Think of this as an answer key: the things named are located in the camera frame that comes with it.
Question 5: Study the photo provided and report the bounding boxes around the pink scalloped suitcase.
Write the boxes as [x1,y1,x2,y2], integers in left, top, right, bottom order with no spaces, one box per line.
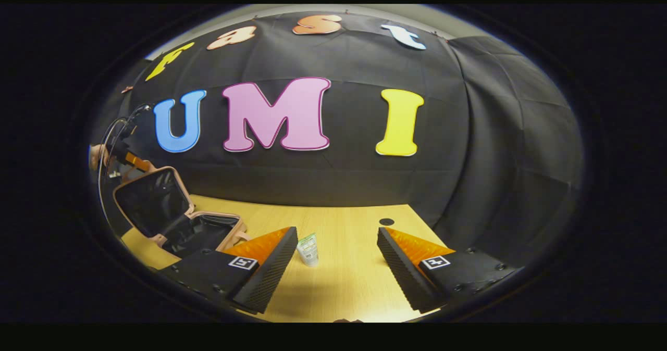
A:
[112,166,250,260]

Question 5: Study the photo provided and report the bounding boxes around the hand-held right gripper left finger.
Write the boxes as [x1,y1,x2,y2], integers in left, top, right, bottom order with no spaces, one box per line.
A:
[156,226,299,315]

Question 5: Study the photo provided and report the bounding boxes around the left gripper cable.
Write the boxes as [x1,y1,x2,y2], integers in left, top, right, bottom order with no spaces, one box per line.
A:
[97,103,153,227]

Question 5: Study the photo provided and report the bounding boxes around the black backdrop cloth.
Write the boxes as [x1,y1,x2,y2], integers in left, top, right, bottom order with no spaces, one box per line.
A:
[89,11,584,268]

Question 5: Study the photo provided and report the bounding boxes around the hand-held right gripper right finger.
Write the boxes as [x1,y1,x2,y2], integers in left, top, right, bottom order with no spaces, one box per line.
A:
[376,227,522,314]

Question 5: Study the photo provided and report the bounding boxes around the white tube with green end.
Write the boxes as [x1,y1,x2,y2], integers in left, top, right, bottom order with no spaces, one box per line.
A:
[297,233,319,267]

